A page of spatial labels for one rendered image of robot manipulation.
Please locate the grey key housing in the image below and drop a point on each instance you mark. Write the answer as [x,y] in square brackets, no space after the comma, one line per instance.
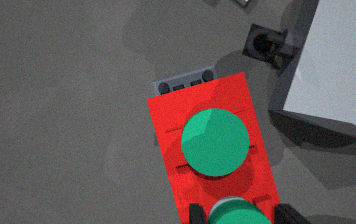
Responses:
[317,80]

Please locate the green screw cap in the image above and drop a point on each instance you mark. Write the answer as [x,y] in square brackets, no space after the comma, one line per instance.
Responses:
[215,142]
[238,212]

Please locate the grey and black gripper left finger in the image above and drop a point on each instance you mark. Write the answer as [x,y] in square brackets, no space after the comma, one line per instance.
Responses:
[196,214]

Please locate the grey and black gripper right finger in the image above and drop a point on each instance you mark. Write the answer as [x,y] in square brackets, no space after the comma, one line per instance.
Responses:
[286,214]

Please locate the grey tray with round recesses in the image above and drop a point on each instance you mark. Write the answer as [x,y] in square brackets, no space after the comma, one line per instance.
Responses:
[242,1]

